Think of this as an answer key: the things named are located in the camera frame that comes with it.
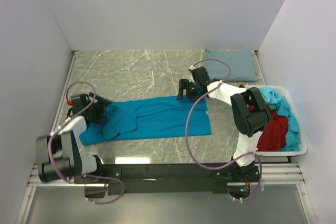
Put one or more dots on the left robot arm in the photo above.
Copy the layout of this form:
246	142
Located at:
58	154

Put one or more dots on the white plastic laundry basket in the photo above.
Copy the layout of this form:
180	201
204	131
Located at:
302	141

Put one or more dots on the teal blue t-shirt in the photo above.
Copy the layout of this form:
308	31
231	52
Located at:
160	117

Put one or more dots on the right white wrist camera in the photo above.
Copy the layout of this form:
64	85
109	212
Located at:
193	66

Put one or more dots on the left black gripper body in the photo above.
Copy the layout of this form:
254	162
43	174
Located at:
96	111

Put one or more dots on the light blue t-shirt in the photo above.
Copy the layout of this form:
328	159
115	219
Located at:
277	102

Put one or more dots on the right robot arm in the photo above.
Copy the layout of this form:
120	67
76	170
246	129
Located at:
250	113

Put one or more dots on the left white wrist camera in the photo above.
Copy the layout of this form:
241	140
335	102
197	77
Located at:
73	101

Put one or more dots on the folded grey-blue t-shirt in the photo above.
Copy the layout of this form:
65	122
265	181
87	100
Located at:
239	61

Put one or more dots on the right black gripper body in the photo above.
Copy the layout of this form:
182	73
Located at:
192	93

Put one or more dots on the red t-shirt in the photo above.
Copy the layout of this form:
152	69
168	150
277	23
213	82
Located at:
273	137

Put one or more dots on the black mounting beam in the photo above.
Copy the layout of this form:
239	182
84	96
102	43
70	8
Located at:
167	178

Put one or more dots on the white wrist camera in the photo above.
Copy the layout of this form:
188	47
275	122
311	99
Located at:
73	101
193	66

